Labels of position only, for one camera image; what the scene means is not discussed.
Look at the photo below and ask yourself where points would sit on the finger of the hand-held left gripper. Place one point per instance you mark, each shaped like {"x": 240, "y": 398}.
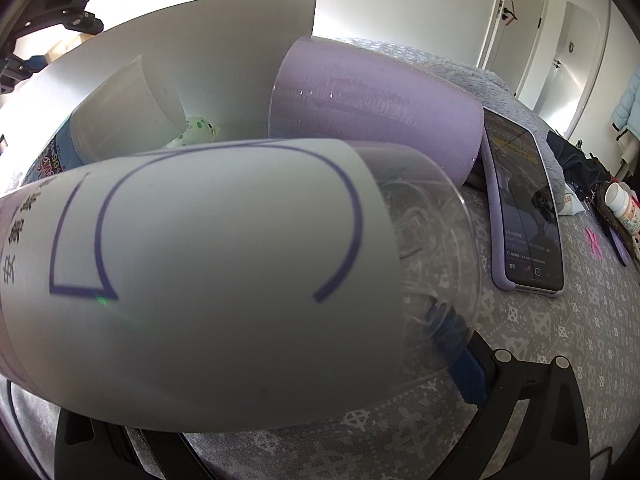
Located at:
{"x": 20, "y": 67}

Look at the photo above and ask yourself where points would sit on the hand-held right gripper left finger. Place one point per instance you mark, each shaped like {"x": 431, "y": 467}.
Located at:
{"x": 75, "y": 450}

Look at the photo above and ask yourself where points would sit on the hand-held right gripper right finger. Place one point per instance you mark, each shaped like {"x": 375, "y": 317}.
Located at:
{"x": 470, "y": 375}

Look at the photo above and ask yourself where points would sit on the white spray bottle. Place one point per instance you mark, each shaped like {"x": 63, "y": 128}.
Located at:
{"x": 125, "y": 110}

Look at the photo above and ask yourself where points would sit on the green spotted toy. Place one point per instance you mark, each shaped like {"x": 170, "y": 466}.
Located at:
{"x": 197, "y": 132}

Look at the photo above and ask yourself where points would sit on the clear bottle with white label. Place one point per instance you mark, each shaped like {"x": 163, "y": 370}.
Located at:
{"x": 215, "y": 285}

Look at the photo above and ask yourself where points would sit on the bottle with purple label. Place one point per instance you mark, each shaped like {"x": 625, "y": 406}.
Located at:
{"x": 375, "y": 105}

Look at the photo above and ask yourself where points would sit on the pink hair clip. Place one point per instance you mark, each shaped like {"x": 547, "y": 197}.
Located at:
{"x": 593, "y": 242}

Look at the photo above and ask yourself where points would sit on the smartphone in lilac case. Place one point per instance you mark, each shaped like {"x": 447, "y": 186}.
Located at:
{"x": 525, "y": 200}

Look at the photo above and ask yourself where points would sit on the white pill bottle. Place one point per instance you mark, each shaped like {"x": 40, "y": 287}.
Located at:
{"x": 622, "y": 207}

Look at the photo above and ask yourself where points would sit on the dark cloth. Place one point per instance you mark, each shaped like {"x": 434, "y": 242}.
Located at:
{"x": 570, "y": 160}

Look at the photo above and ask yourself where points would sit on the grey plush pillow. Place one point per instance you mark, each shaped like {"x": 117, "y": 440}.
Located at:
{"x": 480, "y": 80}

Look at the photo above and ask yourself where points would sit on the light blue jacket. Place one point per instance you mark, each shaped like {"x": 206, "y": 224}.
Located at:
{"x": 627, "y": 110}

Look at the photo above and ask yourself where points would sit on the white closet door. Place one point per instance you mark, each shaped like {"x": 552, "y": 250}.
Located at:
{"x": 572, "y": 65}

